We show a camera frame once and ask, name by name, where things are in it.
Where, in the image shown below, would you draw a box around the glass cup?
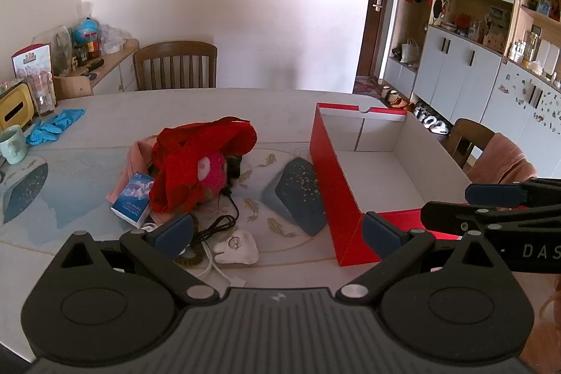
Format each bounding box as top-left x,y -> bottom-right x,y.
26,74 -> 58,117

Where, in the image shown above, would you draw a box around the black and white footwear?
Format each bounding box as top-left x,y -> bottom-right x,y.
412,106 -> 450,135

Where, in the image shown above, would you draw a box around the green mug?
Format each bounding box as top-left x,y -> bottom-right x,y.
0,125 -> 28,165

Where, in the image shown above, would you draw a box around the white cardboard box red trim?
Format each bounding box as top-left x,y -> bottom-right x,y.
309,102 -> 474,267

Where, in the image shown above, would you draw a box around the black cable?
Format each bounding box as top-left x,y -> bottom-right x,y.
190,188 -> 240,245

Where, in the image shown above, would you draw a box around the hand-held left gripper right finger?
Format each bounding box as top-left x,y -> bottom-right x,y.
335,212 -> 505,307

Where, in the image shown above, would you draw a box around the pink plush strawberry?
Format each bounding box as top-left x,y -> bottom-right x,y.
195,152 -> 229,199

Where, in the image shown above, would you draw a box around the red and white card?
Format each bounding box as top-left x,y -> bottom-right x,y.
11,43 -> 53,81

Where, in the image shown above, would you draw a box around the printed blue table mat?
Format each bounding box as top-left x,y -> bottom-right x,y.
0,142 -> 382,270

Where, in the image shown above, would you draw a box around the white plastic bag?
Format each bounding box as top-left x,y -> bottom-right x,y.
100,23 -> 132,55

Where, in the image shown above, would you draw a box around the white printed face mask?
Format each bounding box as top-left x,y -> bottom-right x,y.
213,230 -> 259,266

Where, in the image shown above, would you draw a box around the patterned doormat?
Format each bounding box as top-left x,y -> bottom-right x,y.
354,77 -> 386,96

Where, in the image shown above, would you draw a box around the brown slippers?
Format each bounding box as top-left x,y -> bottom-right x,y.
380,87 -> 410,109

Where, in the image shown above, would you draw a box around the blue globe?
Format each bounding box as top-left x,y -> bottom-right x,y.
72,18 -> 99,46

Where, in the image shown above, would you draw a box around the wooden sideboard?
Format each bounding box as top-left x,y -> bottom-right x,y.
66,39 -> 140,96

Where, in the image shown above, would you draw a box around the white tote bag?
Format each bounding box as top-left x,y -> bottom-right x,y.
401,38 -> 421,65

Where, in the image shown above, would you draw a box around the red cloth bag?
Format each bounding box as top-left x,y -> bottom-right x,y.
149,116 -> 258,213

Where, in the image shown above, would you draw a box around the pink cloth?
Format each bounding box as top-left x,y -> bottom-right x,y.
106,137 -> 176,226

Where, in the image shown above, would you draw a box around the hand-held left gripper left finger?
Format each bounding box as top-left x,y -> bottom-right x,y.
59,213 -> 221,307

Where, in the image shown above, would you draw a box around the dark jar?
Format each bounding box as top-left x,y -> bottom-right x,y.
83,31 -> 102,60

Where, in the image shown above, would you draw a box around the yellow tissue box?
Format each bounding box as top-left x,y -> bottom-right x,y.
0,82 -> 35,134

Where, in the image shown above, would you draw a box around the brown scrunchie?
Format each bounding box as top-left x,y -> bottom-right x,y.
175,215 -> 208,270

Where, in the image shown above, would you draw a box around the white wall cabinet unit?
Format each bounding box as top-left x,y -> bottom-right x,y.
381,0 -> 561,182

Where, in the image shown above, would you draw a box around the wooden chair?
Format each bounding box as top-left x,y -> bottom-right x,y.
133,41 -> 218,91
447,118 -> 509,171

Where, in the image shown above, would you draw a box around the brown cardboard box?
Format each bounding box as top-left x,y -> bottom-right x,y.
53,75 -> 94,101

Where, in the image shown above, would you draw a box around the white cable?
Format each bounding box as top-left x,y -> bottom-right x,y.
140,222 -> 246,286

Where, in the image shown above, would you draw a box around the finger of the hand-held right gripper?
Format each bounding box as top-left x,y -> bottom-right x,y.
465,178 -> 561,209
420,201 -> 561,235

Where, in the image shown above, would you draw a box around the blue printed card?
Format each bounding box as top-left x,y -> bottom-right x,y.
111,171 -> 155,224

